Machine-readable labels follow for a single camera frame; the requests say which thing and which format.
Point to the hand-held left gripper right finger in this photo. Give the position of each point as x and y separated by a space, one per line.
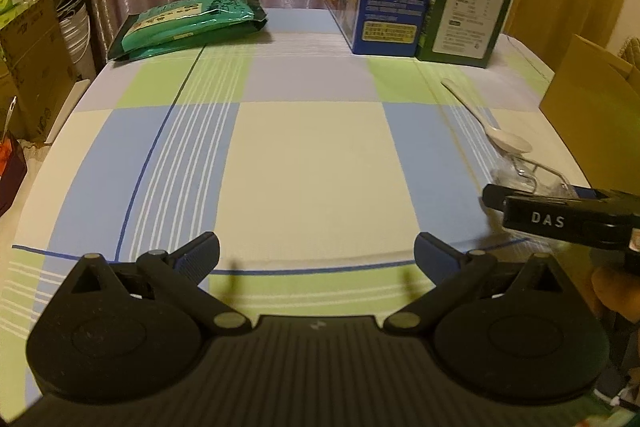
435 257

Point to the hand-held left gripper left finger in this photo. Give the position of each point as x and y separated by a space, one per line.
200 257

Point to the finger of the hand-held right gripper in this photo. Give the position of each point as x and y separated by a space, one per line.
495 197
587 194

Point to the clear plastic bag with clip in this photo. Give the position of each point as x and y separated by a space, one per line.
535 174

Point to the brown cardboard box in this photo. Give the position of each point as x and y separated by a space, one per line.
595 117

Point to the checked tablecloth desktop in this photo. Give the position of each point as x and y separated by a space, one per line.
310 157

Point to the person's right hand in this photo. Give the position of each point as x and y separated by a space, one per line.
620 292

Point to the white plastic spoon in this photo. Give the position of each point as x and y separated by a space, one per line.
507 141

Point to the quilted chair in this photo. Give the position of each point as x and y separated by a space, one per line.
631 52

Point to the dark red container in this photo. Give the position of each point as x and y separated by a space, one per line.
10 177

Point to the green foil packet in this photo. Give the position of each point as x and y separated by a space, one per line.
195 17
165 49

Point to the thin metal tool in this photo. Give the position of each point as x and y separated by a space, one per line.
11 117

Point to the brown cardboard carton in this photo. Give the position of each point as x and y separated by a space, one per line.
35 67

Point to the stack of white bowls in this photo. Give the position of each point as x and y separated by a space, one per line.
75 32

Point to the green tissue packs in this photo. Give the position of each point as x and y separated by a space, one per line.
15 2

